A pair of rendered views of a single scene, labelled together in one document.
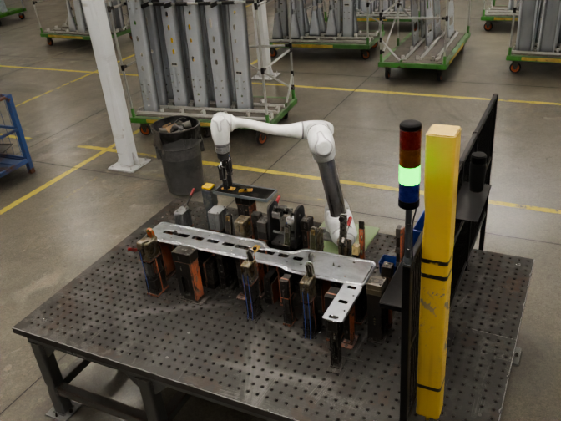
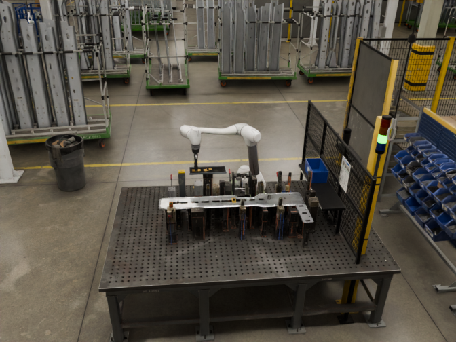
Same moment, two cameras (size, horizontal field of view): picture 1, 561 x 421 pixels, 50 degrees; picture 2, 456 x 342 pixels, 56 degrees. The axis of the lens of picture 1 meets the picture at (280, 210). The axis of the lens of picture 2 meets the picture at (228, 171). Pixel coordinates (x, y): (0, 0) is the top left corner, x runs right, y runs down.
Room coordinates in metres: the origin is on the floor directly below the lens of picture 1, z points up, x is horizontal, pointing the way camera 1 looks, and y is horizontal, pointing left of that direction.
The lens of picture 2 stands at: (0.03, 2.20, 3.19)
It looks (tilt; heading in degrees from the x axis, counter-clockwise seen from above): 29 degrees down; 325
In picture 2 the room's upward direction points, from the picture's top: 1 degrees clockwise
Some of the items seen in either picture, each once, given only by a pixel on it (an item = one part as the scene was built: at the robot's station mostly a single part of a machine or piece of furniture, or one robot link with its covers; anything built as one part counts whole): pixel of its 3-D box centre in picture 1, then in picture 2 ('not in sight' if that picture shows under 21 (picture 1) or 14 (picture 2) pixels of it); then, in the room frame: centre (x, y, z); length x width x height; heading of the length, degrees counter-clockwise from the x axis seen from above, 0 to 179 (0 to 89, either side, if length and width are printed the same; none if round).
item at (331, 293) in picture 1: (334, 314); (292, 222); (2.38, -0.22, 0.84); 0.11 x 0.10 x 0.28; 151
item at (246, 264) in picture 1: (251, 288); (241, 221); (2.62, 0.19, 0.87); 0.12 x 0.09 x 0.35; 151
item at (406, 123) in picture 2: not in sight; (388, 144); (3.26, -2.88, 0.65); 1.00 x 0.50 x 1.30; 151
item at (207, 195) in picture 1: (213, 219); (182, 191); (3.33, 0.43, 0.92); 0.08 x 0.08 x 0.44; 61
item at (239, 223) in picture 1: (245, 246); (216, 201); (3.02, 0.23, 0.89); 0.13 x 0.11 x 0.38; 151
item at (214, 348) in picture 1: (279, 295); (242, 224); (2.80, 0.05, 0.68); 2.56 x 1.61 x 0.04; 61
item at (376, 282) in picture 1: (376, 310); (311, 214); (2.33, -0.42, 0.88); 0.08 x 0.08 x 0.36; 61
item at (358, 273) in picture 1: (250, 250); (231, 201); (2.81, 0.18, 1.00); 1.38 x 0.22 x 0.02; 61
